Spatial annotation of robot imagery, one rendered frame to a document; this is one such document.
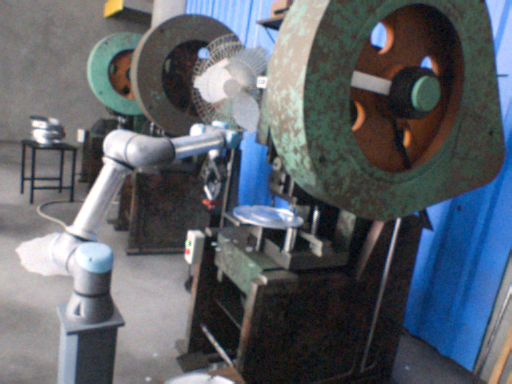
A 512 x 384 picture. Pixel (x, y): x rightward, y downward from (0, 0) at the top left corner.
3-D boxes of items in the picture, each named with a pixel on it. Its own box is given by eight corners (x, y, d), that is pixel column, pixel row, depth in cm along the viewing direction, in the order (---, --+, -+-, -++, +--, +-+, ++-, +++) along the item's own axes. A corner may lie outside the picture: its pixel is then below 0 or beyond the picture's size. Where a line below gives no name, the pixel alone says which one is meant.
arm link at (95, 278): (85, 298, 126) (88, 258, 123) (63, 281, 133) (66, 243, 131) (119, 288, 135) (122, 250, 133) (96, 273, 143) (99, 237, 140)
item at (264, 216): (221, 206, 171) (221, 204, 171) (277, 207, 186) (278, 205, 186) (254, 229, 147) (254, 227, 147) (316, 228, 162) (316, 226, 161)
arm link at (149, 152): (145, 143, 130) (242, 125, 167) (125, 137, 137) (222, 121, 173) (147, 177, 134) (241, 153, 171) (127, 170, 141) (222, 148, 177)
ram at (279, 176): (281, 196, 158) (295, 120, 151) (262, 186, 170) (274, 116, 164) (316, 197, 167) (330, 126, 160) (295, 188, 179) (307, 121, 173)
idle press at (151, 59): (116, 268, 273) (142, -5, 236) (97, 222, 356) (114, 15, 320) (300, 259, 347) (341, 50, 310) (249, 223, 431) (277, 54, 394)
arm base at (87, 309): (70, 328, 126) (72, 299, 124) (62, 304, 138) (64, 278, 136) (119, 320, 134) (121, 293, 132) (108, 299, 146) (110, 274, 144)
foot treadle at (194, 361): (182, 382, 161) (183, 371, 160) (174, 367, 169) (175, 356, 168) (299, 354, 191) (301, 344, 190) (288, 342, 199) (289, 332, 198)
